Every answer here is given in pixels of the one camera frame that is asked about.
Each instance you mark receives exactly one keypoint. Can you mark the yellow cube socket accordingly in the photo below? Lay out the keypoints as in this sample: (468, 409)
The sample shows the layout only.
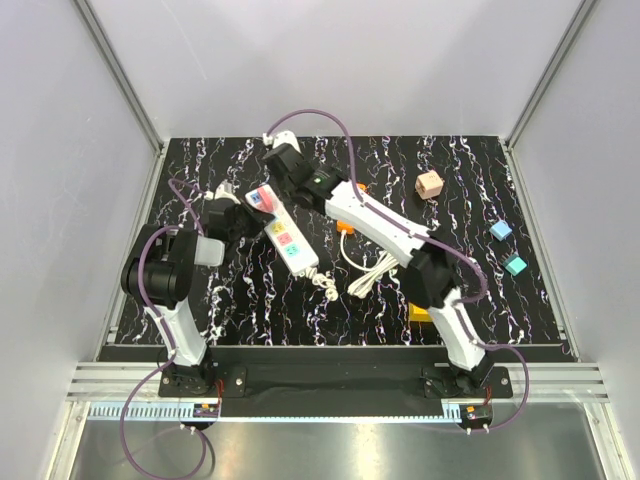
(417, 314)

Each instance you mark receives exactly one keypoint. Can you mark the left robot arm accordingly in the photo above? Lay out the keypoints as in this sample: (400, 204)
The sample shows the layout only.
(158, 275)

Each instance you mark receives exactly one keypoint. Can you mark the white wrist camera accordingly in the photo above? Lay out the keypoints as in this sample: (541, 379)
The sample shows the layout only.
(286, 137)
(223, 191)

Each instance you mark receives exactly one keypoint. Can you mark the beige cube socket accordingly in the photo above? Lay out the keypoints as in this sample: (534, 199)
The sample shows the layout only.
(429, 185)

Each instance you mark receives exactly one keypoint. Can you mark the pink plug adapter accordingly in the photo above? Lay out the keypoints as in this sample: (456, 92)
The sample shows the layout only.
(267, 200)

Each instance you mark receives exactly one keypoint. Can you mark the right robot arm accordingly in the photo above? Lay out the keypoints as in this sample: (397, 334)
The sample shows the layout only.
(428, 280)

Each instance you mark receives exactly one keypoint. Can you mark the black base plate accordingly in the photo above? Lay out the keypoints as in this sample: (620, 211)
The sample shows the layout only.
(238, 372)

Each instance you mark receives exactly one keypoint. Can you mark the white multicolour power strip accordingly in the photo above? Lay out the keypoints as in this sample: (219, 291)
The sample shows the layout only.
(290, 243)

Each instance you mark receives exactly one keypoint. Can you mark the light blue usb charger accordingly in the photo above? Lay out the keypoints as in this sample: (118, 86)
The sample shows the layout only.
(501, 230)

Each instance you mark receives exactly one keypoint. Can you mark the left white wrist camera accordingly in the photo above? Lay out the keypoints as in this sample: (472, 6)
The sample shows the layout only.
(223, 191)

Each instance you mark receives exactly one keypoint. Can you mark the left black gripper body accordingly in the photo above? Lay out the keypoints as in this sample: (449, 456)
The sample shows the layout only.
(248, 224)

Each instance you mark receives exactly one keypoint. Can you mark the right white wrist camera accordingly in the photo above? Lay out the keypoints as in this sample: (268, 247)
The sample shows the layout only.
(286, 137)

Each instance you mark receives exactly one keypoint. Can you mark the teal usb charger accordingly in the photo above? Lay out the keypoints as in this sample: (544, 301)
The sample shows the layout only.
(514, 264)

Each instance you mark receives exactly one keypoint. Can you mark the white strip cord plug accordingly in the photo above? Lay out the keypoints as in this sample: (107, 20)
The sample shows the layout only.
(322, 281)

